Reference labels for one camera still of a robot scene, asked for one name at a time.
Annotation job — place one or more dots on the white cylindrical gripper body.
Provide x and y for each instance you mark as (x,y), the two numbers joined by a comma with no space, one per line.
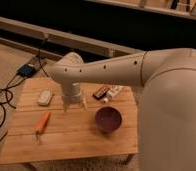
(71,93)

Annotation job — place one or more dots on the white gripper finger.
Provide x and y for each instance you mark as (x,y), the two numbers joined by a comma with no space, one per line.
(84,104)
(65,107)

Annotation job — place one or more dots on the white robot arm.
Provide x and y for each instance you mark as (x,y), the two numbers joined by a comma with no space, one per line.
(167,106)

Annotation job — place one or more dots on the dark purple ceramic bowl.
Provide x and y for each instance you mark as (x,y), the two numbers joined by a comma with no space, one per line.
(108,119)

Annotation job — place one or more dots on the white rectangular bar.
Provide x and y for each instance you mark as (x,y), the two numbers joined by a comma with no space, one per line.
(45,97)

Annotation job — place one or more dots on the dark brown small box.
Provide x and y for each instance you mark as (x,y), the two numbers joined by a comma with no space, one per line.
(100,92)

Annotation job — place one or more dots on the white small carton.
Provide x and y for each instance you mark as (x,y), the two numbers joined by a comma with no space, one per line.
(112,92)

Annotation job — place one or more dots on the wooden low table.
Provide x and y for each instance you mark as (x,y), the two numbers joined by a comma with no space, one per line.
(68,135)

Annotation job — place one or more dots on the blue black power box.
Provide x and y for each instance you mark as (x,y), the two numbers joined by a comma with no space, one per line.
(26,71)

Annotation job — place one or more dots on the long white shelf rail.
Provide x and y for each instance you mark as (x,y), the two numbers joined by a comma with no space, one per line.
(69,40)

